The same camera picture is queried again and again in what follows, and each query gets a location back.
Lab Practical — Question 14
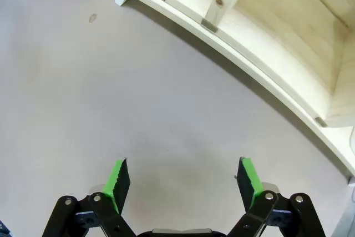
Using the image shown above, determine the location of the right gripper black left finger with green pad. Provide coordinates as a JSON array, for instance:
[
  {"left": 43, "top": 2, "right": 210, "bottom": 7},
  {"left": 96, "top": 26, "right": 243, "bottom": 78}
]
[{"left": 41, "top": 158, "right": 137, "bottom": 237}]

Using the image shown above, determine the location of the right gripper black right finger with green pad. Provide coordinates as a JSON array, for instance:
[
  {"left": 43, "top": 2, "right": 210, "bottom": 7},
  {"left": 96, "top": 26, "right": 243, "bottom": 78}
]
[{"left": 227, "top": 157, "right": 327, "bottom": 237}]

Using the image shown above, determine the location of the light wooden shelf box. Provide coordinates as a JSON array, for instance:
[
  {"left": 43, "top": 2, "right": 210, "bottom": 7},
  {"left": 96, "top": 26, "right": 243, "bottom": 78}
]
[{"left": 110, "top": 0, "right": 355, "bottom": 185}]

